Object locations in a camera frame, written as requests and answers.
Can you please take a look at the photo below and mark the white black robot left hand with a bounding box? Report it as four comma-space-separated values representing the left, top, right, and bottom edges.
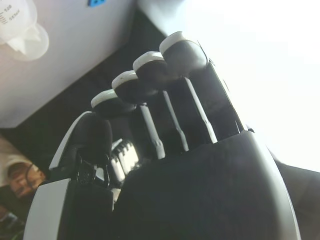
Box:
23, 30, 302, 240

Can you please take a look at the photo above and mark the clear plastic measuring cup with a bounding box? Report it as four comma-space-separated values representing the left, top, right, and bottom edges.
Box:
0, 0, 50, 62

